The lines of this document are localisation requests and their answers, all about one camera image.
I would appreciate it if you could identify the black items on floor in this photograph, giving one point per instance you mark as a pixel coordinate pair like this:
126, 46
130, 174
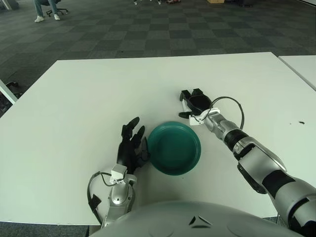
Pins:
12, 84

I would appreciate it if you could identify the grey robot torso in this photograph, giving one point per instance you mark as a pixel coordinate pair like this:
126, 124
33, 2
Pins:
192, 222

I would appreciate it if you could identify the person in jeans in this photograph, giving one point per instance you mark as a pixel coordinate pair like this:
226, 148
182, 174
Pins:
39, 10

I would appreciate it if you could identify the black office chair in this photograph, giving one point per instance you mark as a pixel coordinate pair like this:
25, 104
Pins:
60, 10

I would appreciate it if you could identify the cardboard box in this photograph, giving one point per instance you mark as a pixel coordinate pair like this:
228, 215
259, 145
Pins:
216, 1

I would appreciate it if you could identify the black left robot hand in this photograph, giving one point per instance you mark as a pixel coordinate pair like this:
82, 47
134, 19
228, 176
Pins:
127, 153

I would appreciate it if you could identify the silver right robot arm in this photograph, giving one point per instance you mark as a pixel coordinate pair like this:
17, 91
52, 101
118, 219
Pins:
259, 158

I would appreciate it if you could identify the white table with grey edge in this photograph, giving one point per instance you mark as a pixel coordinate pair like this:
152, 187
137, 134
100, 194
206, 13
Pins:
7, 92

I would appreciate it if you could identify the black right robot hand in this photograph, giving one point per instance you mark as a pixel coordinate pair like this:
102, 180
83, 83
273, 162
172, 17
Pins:
198, 102

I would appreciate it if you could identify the white side table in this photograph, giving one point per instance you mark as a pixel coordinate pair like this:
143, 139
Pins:
302, 67

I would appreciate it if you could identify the green round plate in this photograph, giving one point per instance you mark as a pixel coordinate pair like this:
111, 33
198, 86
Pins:
175, 148

